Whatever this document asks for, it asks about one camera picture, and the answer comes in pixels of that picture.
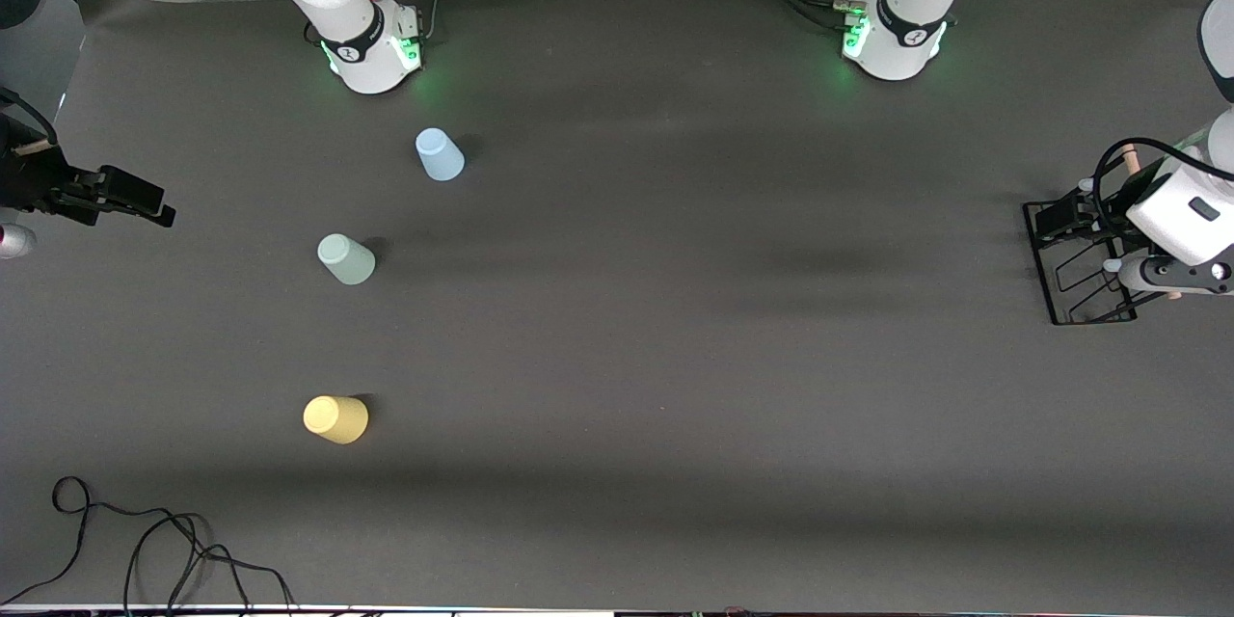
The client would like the light blue cup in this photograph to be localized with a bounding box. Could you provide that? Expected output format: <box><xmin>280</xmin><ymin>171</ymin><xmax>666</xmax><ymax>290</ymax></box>
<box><xmin>415</xmin><ymin>127</ymin><xmax>466</xmax><ymax>182</ymax></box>

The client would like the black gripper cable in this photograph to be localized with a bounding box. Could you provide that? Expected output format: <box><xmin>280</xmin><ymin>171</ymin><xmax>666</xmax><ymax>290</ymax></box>
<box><xmin>1097</xmin><ymin>136</ymin><xmax>1234</xmax><ymax>213</ymax></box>
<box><xmin>0</xmin><ymin>87</ymin><xmax>59</xmax><ymax>151</ymax></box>

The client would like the black wire cup holder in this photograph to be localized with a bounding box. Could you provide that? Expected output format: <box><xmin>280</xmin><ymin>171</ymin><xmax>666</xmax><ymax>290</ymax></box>
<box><xmin>1023</xmin><ymin>143</ymin><xmax>1179</xmax><ymax>327</ymax></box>

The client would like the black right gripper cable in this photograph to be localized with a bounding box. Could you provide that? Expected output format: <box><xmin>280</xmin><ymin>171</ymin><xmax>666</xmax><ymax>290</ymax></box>
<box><xmin>0</xmin><ymin>87</ymin><xmax>59</xmax><ymax>151</ymax></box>

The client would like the black loose cable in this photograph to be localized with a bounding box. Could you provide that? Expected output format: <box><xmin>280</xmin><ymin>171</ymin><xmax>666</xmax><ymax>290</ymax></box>
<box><xmin>0</xmin><ymin>475</ymin><xmax>296</xmax><ymax>617</ymax></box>

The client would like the pale green cup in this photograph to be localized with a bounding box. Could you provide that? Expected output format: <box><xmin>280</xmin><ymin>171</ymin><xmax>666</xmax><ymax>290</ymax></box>
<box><xmin>316</xmin><ymin>232</ymin><xmax>377</xmax><ymax>286</ymax></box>

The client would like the yellow cup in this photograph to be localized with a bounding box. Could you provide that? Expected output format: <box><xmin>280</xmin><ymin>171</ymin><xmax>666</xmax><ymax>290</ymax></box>
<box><xmin>303</xmin><ymin>394</ymin><xmax>370</xmax><ymax>445</ymax></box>

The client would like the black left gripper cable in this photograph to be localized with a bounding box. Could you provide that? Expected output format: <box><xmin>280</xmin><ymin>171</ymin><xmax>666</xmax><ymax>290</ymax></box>
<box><xmin>1097</xmin><ymin>136</ymin><xmax>1234</xmax><ymax>213</ymax></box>

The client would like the dark grey table mat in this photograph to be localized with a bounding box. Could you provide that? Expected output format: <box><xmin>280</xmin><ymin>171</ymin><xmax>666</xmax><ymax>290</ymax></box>
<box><xmin>0</xmin><ymin>0</ymin><xmax>1234</xmax><ymax>610</ymax></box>

